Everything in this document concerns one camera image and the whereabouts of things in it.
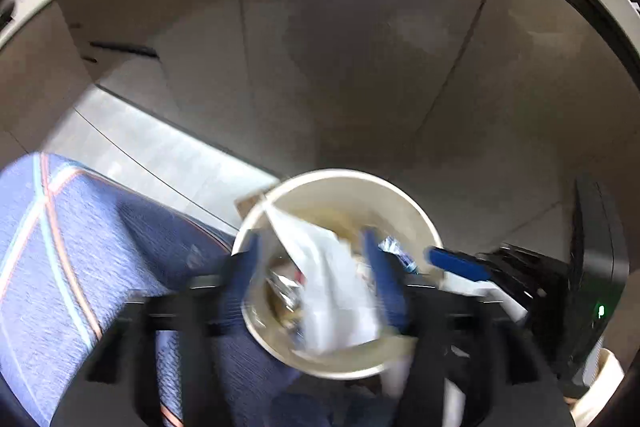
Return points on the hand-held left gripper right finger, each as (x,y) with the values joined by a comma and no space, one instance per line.
(382,277)

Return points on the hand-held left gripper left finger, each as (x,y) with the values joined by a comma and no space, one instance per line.
(250,267)

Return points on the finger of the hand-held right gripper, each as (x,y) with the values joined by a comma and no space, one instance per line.
(455,263)

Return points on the silver nut packet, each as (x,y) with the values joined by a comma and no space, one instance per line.
(282,289)

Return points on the white tissue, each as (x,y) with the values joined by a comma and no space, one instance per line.
(330,292)

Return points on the white printed paper cup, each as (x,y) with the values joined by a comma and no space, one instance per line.
(340,357)

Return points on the person's right forearm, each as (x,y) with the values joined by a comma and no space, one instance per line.
(600,392)

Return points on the blue checked tablecloth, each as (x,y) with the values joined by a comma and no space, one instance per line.
(75,257)

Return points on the grey kitchen cabinets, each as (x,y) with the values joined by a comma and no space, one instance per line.
(350,57)

